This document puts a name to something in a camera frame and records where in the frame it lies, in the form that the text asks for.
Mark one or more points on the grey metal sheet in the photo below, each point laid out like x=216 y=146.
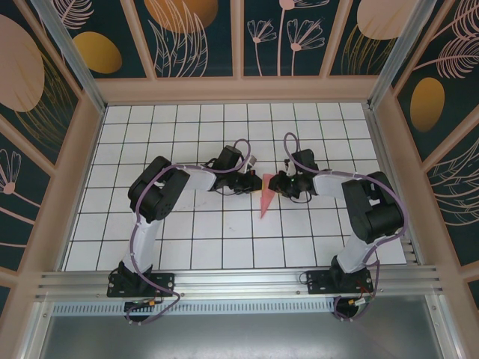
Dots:
x=239 y=336

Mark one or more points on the yellow power connector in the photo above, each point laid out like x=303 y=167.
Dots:
x=353 y=301
x=151 y=302

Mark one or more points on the long aluminium base rail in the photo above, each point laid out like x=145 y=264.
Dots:
x=239 y=280

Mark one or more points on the aluminium corner post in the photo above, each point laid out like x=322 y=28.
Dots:
x=69 y=48
x=397 y=48

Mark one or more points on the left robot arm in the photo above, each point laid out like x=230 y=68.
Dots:
x=144 y=247

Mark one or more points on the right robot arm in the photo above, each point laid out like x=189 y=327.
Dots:
x=355 y=250

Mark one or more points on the pink paper sheet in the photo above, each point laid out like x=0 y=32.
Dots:
x=266 y=203

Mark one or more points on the aluminium side rail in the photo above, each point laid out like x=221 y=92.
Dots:
x=393 y=187

